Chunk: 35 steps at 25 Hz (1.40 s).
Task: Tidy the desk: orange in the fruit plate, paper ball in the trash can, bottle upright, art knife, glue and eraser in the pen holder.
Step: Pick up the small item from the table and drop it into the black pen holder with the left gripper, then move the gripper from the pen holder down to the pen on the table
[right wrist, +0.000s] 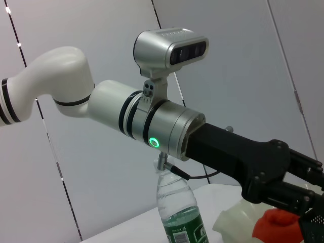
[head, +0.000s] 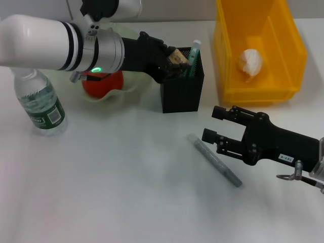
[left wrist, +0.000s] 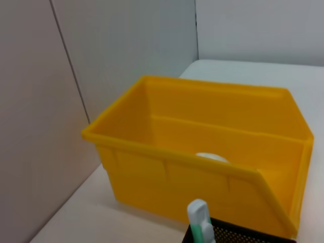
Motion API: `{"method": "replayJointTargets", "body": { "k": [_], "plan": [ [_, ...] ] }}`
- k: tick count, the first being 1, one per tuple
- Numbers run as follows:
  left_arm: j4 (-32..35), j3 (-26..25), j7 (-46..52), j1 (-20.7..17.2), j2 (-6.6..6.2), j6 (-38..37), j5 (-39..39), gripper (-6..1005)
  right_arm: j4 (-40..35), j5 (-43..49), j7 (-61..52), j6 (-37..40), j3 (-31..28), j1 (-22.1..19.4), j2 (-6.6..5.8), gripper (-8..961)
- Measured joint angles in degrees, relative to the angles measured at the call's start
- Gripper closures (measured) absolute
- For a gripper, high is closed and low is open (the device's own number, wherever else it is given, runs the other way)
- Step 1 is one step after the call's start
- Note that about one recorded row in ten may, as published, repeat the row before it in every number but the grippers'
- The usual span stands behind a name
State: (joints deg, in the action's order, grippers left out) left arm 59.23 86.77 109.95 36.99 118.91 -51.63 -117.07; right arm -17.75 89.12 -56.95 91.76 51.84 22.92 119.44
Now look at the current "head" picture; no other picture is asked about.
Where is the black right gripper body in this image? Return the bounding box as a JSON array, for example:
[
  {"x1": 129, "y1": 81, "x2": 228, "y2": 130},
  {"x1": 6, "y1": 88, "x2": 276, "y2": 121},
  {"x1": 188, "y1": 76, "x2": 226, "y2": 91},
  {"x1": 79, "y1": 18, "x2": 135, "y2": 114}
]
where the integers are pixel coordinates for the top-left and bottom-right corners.
[{"x1": 240, "y1": 112, "x2": 320, "y2": 173}]

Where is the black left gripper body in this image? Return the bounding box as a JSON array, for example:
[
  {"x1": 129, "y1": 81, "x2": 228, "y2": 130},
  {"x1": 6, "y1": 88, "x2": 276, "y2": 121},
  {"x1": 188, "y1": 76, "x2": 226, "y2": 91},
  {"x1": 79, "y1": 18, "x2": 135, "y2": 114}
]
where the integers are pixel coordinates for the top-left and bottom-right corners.
[{"x1": 121, "y1": 31, "x2": 169, "y2": 84}]

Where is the small wooden cork block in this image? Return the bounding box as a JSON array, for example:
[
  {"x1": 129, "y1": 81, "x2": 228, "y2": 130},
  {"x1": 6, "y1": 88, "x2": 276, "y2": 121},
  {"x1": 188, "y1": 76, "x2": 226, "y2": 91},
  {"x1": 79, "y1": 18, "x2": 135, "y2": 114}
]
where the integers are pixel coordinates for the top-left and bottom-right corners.
[{"x1": 168, "y1": 49, "x2": 188, "y2": 66}]

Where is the orange fruit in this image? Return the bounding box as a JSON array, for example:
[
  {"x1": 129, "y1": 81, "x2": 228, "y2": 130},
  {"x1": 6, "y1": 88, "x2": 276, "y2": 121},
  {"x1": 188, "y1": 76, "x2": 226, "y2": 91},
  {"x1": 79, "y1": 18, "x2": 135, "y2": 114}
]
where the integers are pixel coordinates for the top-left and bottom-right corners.
[{"x1": 82, "y1": 70, "x2": 125, "y2": 99}]

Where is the white paper ball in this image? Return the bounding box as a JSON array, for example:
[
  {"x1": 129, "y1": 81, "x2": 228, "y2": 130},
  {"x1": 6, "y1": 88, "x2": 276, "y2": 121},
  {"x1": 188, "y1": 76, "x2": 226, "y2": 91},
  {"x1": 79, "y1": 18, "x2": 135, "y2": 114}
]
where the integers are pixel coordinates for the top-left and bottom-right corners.
[{"x1": 236, "y1": 48, "x2": 263, "y2": 84}]

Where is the clear green-label water bottle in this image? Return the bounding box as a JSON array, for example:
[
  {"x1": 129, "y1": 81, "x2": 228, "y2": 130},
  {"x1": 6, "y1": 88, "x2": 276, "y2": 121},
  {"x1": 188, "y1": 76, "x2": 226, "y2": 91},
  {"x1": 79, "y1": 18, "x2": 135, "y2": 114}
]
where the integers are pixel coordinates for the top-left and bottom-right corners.
[{"x1": 14, "y1": 68, "x2": 68, "y2": 137}]

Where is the grey marker pen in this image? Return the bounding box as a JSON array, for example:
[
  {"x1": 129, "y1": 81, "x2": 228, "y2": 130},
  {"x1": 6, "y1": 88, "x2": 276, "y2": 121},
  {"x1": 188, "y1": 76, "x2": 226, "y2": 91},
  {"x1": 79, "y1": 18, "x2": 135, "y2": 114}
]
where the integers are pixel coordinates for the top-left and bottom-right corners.
[{"x1": 187, "y1": 134, "x2": 243, "y2": 188}]

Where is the black mesh pen holder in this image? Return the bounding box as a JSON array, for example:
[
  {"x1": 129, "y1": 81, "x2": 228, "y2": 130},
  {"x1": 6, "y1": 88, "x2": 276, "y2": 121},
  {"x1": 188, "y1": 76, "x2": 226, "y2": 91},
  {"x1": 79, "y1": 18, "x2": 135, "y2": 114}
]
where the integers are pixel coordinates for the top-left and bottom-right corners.
[{"x1": 160, "y1": 46, "x2": 205, "y2": 114}]

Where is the pale green glass fruit plate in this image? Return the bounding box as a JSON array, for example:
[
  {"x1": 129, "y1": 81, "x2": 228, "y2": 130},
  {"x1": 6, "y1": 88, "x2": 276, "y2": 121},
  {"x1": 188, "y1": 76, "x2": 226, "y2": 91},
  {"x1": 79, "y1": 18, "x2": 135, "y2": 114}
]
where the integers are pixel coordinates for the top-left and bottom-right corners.
[{"x1": 45, "y1": 21, "x2": 153, "y2": 103}]

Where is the yellow plastic bin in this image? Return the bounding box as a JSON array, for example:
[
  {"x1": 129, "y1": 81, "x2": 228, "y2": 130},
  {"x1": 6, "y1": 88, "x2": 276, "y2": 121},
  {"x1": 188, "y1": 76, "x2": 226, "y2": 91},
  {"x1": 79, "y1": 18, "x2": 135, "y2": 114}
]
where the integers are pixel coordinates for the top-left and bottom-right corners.
[{"x1": 213, "y1": 0, "x2": 308, "y2": 107}]

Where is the thin left gripper cable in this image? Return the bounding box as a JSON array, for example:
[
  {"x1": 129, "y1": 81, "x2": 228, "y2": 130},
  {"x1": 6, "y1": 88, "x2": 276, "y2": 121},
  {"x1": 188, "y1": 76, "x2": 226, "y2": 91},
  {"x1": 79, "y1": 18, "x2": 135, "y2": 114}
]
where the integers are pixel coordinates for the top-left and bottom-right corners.
[{"x1": 80, "y1": 72, "x2": 112, "y2": 82}]

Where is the thin gripper cable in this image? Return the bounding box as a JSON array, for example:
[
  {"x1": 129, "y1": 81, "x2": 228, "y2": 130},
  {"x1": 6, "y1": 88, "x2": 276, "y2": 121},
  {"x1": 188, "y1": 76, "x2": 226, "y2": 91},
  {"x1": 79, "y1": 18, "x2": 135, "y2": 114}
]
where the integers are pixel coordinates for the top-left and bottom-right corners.
[
  {"x1": 300, "y1": 176, "x2": 324, "y2": 194},
  {"x1": 80, "y1": 72, "x2": 112, "y2": 82}
]

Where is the thin right gripper cable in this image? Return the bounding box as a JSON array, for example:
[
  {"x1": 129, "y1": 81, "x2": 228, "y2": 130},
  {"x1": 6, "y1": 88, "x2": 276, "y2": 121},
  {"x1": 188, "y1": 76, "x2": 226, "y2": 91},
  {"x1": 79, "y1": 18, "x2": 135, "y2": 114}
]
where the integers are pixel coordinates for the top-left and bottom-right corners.
[{"x1": 300, "y1": 176, "x2": 324, "y2": 194}]

